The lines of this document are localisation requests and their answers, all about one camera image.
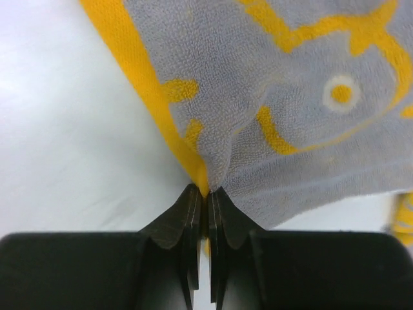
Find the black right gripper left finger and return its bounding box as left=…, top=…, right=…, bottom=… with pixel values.
left=1, top=185, right=202, bottom=309

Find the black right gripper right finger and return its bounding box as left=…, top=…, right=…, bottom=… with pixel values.
left=206, top=189, right=412, bottom=309

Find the grey yellow towel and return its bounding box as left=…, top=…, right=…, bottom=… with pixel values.
left=82, top=1, right=412, bottom=247

